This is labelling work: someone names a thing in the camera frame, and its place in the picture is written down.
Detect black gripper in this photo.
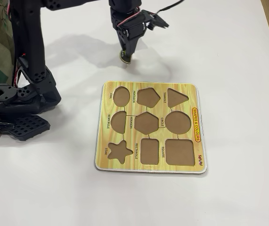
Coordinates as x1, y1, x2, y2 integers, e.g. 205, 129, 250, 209
109, 6, 149, 61

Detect black semicircle piece yellow pin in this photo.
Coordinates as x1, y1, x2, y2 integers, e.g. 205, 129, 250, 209
118, 48, 132, 65

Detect wooden shape puzzle board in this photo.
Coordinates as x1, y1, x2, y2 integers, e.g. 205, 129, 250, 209
94, 81, 208, 175

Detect red white servo wire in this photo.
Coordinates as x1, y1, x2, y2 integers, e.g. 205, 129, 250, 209
114, 7, 141, 29

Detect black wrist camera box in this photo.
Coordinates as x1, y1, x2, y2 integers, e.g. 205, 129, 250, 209
141, 9, 170, 31

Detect black camera cable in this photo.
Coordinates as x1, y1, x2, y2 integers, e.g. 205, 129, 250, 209
155, 0, 184, 14

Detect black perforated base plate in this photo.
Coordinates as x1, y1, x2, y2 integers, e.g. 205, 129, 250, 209
8, 114, 52, 142

